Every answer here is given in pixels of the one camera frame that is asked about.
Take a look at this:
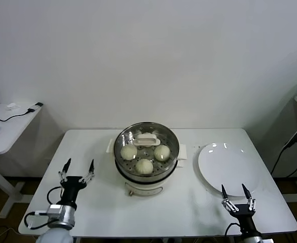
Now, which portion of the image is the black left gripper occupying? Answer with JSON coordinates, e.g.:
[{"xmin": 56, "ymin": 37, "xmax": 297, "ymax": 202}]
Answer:
[{"xmin": 58, "ymin": 158, "xmax": 95, "ymax": 204}]

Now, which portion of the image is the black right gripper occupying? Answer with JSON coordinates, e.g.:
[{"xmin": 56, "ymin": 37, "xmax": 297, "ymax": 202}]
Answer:
[{"xmin": 221, "ymin": 183, "xmax": 260, "ymax": 236}]

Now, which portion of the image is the white steamed baozi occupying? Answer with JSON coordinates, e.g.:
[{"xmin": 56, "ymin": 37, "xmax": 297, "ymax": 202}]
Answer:
[
  {"xmin": 120, "ymin": 144, "xmax": 138, "ymax": 161},
  {"xmin": 135, "ymin": 158, "xmax": 154, "ymax": 175},
  {"xmin": 140, "ymin": 131, "xmax": 156, "ymax": 148},
  {"xmin": 154, "ymin": 145, "xmax": 171, "ymax": 162}
]

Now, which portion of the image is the glass lid with cream handle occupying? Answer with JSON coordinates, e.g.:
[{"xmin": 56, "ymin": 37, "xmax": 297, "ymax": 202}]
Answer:
[{"xmin": 114, "ymin": 122, "xmax": 180, "ymax": 177}]

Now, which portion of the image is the white ceramic plate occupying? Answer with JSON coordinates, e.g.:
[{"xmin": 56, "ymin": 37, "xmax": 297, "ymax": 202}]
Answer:
[{"xmin": 198, "ymin": 142, "xmax": 262, "ymax": 197}]

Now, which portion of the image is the cream electric cooker base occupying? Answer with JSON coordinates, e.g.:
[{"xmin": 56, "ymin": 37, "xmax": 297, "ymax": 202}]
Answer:
[{"xmin": 114, "ymin": 156, "xmax": 184, "ymax": 197}]

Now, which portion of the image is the white side desk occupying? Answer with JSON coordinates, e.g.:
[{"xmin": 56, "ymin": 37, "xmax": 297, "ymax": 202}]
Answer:
[{"xmin": 0, "ymin": 102, "xmax": 44, "ymax": 219}]

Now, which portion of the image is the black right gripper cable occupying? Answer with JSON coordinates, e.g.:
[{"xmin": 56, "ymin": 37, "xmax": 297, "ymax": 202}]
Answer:
[{"xmin": 226, "ymin": 222, "xmax": 243, "ymax": 240}]

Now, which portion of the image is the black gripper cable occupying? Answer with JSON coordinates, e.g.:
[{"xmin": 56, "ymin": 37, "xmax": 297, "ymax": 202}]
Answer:
[
  {"xmin": 226, "ymin": 222, "xmax": 243, "ymax": 240},
  {"xmin": 46, "ymin": 186, "xmax": 64, "ymax": 205}
]

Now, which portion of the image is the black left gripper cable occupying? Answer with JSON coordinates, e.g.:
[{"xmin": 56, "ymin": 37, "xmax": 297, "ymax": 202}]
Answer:
[{"xmin": 46, "ymin": 186, "xmax": 64, "ymax": 205}]

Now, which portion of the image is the black cable with adapter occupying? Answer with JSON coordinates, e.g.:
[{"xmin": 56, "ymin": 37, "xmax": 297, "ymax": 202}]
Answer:
[{"xmin": 0, "ymin": 102, "xmax": 44, "ymax": 123}]

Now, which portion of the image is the black power cable with brick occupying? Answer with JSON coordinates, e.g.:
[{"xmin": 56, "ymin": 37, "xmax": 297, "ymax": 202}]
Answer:
[{"xmin": 270, "ymin": 123, "xmax": 297, "ymax": 178}]

